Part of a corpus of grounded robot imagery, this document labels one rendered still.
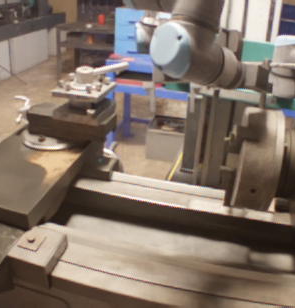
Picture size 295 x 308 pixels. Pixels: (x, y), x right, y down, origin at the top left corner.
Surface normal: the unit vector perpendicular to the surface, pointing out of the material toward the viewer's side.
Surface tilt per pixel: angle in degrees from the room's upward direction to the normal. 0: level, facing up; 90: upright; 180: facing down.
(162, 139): 90
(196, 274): 0
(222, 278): 0
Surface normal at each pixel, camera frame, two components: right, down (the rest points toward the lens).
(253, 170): -0.21, 0.18
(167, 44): -0.75, 0.00
